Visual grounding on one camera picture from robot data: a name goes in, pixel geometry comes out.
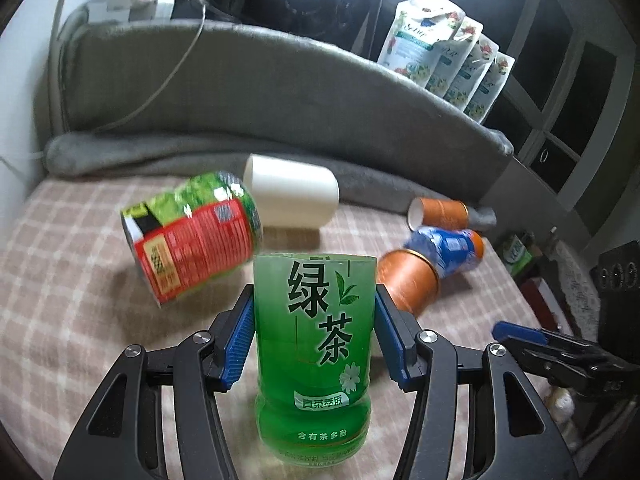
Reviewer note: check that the white refill pouch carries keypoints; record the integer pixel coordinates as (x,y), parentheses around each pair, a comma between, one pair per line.
(487,92)
(451,55)
(472,71)
(409,48)

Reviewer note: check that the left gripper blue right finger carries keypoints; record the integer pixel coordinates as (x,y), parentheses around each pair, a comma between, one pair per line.
(396,332)

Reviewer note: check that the blue orange bottle cup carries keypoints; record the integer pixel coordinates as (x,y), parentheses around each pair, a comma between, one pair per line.
(450,252)

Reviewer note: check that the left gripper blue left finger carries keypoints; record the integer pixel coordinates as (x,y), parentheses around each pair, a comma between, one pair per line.
(234,332)

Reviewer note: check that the green paper bag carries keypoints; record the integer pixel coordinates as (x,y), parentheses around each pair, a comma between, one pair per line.
(515,253)

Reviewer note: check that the grey fleece blanket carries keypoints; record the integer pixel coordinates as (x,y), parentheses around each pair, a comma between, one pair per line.
(178,99)

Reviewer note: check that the white power strip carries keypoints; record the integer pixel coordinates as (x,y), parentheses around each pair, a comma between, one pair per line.
(130,10)

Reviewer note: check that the red box on floor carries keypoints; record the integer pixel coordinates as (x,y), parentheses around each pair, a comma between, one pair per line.
(550,312)

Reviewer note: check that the white plastic cup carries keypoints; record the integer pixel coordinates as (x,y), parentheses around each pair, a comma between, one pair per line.
(291,195)

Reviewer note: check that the orange paper cup near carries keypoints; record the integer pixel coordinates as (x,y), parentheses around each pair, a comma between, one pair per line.
(409,278)

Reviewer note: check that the red green label cup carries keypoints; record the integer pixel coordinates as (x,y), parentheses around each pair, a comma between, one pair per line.
(181,238)

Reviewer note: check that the orange paper cup far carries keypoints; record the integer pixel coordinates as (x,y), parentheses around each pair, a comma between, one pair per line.
(444,214)

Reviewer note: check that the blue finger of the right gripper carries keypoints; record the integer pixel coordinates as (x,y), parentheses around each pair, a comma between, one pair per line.
(503,331)

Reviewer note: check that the green tea bottle cup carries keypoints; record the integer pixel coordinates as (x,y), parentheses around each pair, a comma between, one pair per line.
(314,318)

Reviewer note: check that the orange paper cup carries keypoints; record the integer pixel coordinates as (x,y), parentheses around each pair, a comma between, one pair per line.
(409,278)
(444,214)

